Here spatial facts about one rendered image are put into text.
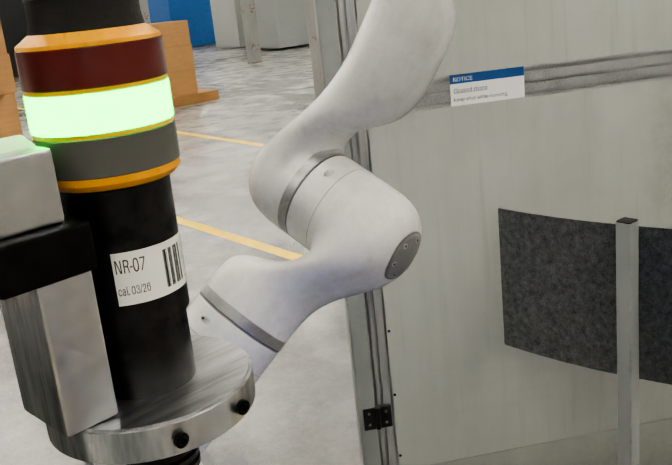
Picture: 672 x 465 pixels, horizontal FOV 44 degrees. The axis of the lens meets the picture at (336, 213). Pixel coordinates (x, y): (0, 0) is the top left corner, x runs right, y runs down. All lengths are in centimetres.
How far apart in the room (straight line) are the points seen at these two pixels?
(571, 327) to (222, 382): 201
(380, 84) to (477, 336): 153
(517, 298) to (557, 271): 16
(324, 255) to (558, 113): 144
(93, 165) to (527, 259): 205
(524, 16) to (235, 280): 143
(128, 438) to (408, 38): 70
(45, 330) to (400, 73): 71
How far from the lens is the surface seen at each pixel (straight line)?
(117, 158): 25
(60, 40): 25
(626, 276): 211
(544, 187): 232
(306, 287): 95
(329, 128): 97
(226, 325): 96
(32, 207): 24
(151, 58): 25
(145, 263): 26
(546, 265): 224
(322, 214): 95
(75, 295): 25
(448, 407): 245
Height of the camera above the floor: 158
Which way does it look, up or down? 16 degrees down
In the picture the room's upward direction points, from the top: 6 degrees counter-clockwise
